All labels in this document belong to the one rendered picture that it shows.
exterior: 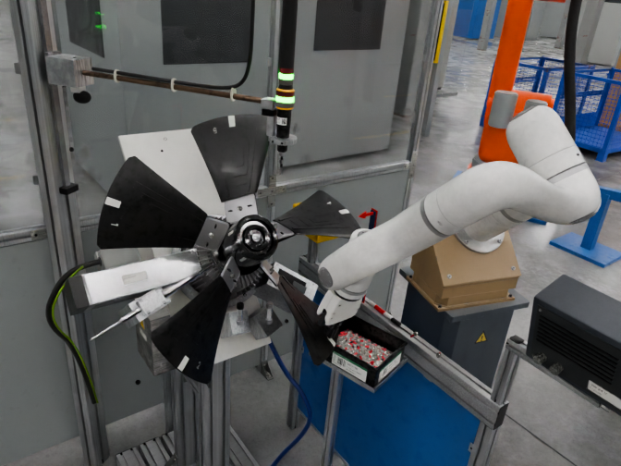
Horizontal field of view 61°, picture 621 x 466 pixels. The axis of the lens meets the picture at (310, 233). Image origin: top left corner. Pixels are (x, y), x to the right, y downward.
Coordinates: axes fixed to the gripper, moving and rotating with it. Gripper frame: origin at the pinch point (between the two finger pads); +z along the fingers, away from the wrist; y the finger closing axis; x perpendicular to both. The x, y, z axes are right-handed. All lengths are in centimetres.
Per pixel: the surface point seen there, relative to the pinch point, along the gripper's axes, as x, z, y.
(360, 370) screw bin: 8.2, 12.7, -9.3
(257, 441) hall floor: -23, 111, -16
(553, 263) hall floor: -48, 114, -290
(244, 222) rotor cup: -25.0, -19.6, 16.1
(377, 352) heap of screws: 4.7, 14.5, -19.4
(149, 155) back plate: -66, -13, 24
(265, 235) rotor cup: -21.5, -17.2, 11.4
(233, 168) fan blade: -41.5, -23.4, 11.3
